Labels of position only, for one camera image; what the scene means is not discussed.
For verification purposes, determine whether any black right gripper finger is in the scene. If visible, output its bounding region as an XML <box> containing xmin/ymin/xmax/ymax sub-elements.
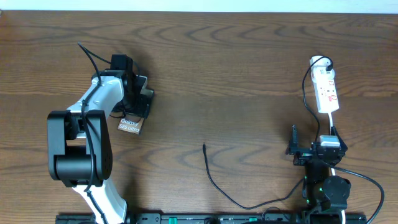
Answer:
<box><xmin>285</xmin><ymin>125</ymin><xmax>299</xmax><ymax>155</ymax></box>
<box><xmin>330</xmin><ymin>126</ymin><xmax>346</xmax><ymax>146</ymax></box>

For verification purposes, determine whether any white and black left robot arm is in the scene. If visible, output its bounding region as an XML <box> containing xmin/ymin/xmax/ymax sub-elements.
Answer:
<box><xmin>47</xmin><ymin>54</ymin><xmax>154</xmax><ymax>223</ymax></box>

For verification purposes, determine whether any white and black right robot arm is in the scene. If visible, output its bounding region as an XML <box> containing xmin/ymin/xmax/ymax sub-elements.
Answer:
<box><xmin>287</xmin><ymin>126</ymin><xmax>351</xmax><ymax>223</ymax></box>

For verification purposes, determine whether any white power strip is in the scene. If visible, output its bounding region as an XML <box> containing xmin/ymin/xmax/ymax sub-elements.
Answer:
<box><xmin>310</xmin><ymin>55</ymin><xmax>339</xmax><ymax>114</ymax></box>

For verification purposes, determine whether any black charger cable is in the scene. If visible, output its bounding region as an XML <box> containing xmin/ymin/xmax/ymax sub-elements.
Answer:
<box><xmin>202</xmin><ymin>55</ymin><xmax>334</xmax><ymax>210</ymax></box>

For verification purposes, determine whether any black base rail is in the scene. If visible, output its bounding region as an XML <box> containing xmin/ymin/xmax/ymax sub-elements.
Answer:
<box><xmin>55</xmin><ymin>213</ymin><xmax>367</xmax><ymax>224</ymax></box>

